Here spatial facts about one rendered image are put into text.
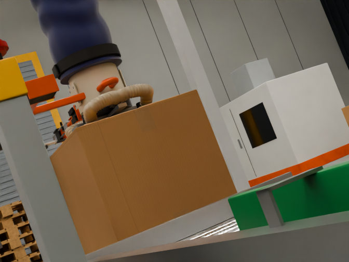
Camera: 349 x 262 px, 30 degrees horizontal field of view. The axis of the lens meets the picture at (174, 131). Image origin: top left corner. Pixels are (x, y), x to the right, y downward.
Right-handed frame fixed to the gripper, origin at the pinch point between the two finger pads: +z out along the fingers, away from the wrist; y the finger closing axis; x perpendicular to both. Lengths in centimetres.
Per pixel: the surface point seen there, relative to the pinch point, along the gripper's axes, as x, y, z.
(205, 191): 57, 43, 25
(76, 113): 7.2, 0.2, 10.0
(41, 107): 33.7, -0.1, -7.1
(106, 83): 43.6, 0.4, 12.6
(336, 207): 164, 48, -5
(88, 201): 42, 33, -6
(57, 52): 32.0, -16.6, 4.5
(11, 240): -654, 24, 48
